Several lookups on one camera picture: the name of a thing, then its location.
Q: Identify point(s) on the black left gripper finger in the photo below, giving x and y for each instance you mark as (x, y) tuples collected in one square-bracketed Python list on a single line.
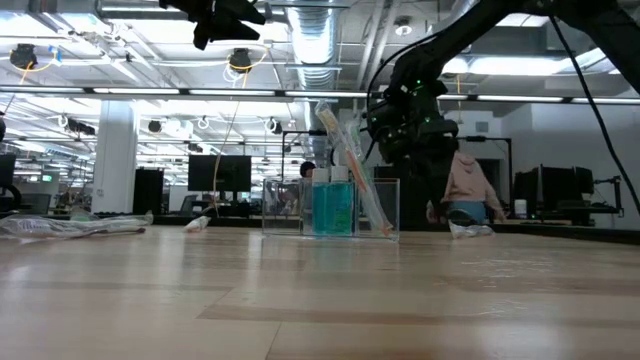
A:
[(203, 35), (240, 22)]

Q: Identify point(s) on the black metal frame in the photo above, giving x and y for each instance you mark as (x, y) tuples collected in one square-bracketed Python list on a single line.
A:
[(300, 133), (485, 139)]

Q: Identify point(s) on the black ceiling device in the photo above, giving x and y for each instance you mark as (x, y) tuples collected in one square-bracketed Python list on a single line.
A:
[(240, 59), (23, 56)]

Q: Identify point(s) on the person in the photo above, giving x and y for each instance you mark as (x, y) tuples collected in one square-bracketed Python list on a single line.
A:
[(467, 185), (308, 169)]

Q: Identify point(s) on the grey wall vent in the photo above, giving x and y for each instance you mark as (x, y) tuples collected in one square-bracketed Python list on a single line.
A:
[(482, 127)]

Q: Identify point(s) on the black ceiling speaker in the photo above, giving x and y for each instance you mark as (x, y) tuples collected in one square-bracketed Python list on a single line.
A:
[(154, 126)]

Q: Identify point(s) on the black aluminium rig frame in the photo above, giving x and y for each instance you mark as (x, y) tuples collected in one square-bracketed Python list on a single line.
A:
[(600, 235)]

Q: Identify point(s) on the white pillar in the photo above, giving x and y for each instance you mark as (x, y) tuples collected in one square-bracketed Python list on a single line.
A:
[(115, 165)]

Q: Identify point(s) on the black monitor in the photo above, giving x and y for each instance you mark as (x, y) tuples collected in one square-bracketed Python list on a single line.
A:
[(7, 170), (220, 174)]

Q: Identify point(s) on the bright ceiling light panel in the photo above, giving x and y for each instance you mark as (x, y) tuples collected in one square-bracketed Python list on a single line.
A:
[(510, 66)]

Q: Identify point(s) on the linear ceiling light strip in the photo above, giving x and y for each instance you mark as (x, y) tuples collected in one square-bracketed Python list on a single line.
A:
[(230, 92)]

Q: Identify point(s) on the orange toothbrush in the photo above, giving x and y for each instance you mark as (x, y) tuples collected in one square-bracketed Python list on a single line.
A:
[(358, 175)]

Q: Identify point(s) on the black cabinet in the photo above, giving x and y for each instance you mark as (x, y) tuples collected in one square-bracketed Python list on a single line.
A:
[(148, 192)]

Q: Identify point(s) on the white cup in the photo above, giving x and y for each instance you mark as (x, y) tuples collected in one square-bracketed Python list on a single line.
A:
[(521, 210)]

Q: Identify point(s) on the yellow-headed toothbrush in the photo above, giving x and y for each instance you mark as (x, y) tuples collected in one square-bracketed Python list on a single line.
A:
[(60, 227)]

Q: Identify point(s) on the black workstation monitors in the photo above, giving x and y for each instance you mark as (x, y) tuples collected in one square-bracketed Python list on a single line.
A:
[(555, 190)]

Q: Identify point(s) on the clear acrylic organizer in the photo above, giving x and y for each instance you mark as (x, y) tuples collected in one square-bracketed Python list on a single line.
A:
[(280, 210)]

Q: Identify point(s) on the black dome-shaped object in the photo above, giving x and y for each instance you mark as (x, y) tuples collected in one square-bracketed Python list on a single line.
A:
[(460, 216)]

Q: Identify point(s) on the silver spiral ceiling duct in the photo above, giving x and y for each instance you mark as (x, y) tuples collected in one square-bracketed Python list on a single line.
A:
[(314, 50)]

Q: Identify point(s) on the round ceiling sensor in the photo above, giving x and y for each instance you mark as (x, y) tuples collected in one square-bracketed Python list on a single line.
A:
[(403, 29)]

